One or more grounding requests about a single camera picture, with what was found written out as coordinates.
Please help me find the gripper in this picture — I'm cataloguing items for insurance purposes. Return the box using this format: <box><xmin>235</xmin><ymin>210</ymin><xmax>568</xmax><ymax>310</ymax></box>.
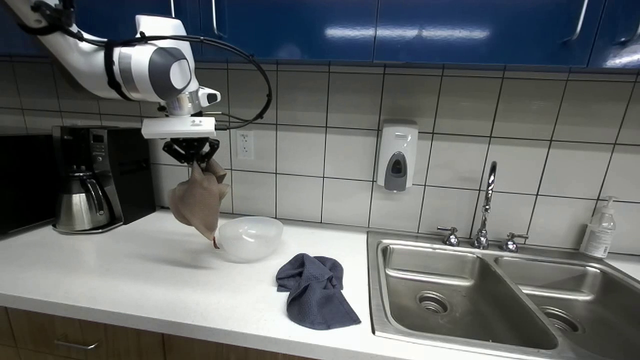
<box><xmin>162</xmin><ymin>138</ymin><xmax>221</xmax><ymax>169</ymax></box>

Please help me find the beige towel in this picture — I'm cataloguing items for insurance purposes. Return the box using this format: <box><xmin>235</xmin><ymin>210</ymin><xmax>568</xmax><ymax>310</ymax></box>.
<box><xmin>168</xmin><ymin>159</ymin><xmax>231</xmax><ymax>250</ymax></box>

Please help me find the translucent white bowl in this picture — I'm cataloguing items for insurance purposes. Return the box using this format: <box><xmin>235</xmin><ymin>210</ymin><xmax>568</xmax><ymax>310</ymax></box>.
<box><xmin>216</xmin><ymin>216</ymin><xmax>285</xmax><ymax>264</ymax></box>

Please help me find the dark blue-grey towel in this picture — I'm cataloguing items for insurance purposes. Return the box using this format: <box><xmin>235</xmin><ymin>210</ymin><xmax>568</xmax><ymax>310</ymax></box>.
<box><xmin>275</xmin><ymin>253</ymin><xmax>362</xmax><ymax>331</ymax></box>

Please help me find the black coffee maker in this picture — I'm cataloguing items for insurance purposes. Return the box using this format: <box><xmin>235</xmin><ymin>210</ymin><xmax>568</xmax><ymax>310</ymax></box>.
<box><xmin>52</xmin><ymin>125</ymin><xmax>157</xmax><ymax>235</ymax></box>

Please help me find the steel coffee carafe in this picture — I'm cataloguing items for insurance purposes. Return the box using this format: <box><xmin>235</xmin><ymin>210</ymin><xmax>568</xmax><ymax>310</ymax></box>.
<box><xmin>55</xmin><ymin>167</ymin><xmax>112</xmax><ymax>232</ymax></box>

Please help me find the blue cabinet door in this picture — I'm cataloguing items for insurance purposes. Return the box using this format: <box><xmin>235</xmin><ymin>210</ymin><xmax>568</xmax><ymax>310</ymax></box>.
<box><xmin>373</xmin><ymin>0</ymin><xmax>607</xmax><ymax>68</ymax></box>
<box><xmin>74</xmin><ymin>0</ymin><xmax>202</xmax><ymax>62</ymax></box>
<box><xmin>588</xmin><ymin>0</ymin><xmax>640</xmax><ymax>70</ymax></box>
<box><xmin>199</xmin><ymin>0</ymin><xmax>379</xmax><ymax>63</ymax></box>

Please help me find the black microwave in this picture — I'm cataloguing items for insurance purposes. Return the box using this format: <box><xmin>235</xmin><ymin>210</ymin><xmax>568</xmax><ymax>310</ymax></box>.
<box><xmin>0</xmin><ymin>133</ymin><xmax>59</xmax><ymax>237</ymax></box>

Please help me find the wooden drawer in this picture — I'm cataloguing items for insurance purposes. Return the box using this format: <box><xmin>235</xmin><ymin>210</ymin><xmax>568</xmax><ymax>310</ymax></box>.
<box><xmin>7</xmin><ymin>307</ymin><xmax>166</xmax><ymax>360</ymax></box>

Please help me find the chrome tap lever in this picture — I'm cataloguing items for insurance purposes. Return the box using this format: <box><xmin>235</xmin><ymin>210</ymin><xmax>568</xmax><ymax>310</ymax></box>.
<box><xmin>499</xmin><ymin>232</ymin><xmax>530</xmax><ymax>253</ymax></box>
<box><xmin>436</xmin><ymin>225</ymin><xmax>461</xmax><ymax>247</ymax></box>

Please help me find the chrome tap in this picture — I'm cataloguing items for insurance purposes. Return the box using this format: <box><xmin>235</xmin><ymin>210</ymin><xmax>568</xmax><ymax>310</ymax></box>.
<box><xmin>470</xmin><ymin>160</ymin><xmax>499</xmax><ymax>250</ymax></box>

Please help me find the steel double sink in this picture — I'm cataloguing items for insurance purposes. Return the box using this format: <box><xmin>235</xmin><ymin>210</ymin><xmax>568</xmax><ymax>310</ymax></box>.
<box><xmin>367</xmin><ymin>230</ymin><xmax>640</xmax><ymax>360</ymax></box>

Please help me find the clear pump bottle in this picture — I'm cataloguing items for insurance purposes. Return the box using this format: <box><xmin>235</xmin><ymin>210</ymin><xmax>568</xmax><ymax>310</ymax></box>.
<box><xmin>579</xmin><ymin>195</ymin><xmax>619</xmax><ymax>259</ymax></box>

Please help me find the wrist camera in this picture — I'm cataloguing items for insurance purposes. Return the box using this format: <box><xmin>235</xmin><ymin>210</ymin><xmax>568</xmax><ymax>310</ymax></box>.
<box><xmin>141</xmin><ymin>116</ymin><xmax>217</xmax><ymax>140</ymax></box>

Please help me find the white wall socket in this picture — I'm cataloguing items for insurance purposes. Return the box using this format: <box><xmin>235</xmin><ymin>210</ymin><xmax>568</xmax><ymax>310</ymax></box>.
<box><xmin>236</xmin><ymin>130</ymin><xmax>255</xmax><ymax>161</ymax></box>

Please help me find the wall soap dispenser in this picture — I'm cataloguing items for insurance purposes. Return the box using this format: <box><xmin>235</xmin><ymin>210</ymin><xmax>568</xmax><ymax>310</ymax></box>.
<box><xmin>376</xmin><ymin>119</ymin><xmax>420</xmax><ymax>193</ymax></box>

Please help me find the silver drawer handle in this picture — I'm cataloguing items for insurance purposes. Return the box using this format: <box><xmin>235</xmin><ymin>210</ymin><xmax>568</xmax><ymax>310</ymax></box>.
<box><xmin>53</xmin><ymin>339</ymin><xmax>101</xmax><ymax>351</ymax></box>

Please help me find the blue wall cabinet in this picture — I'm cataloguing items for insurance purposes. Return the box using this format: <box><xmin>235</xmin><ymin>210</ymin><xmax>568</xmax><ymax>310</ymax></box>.
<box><xmin>0</xmin><ymin>0</ymin><xmax>640</xmax><ymax>70</ymax></box>

